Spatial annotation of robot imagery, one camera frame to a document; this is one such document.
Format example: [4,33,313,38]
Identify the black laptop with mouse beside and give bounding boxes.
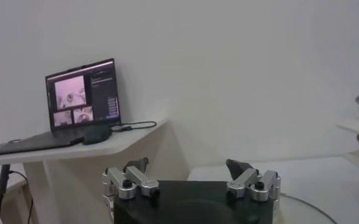
[0,58,121,156]

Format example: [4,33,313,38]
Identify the black hanging cable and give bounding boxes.
[0,164,34,224]

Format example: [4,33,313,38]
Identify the white side table with mouse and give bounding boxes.
[0,117,191,224]

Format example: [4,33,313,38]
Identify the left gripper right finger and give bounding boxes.
[226,158,282,202]

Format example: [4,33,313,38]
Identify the black computer mouse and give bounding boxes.
[81,124,113,145]

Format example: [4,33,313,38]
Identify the black looped usb cable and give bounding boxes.
[110,121,158,133]

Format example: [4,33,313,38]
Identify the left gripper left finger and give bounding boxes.
[101,157,161,200]

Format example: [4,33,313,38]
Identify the round glass lid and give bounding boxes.
[273,193,338,224]

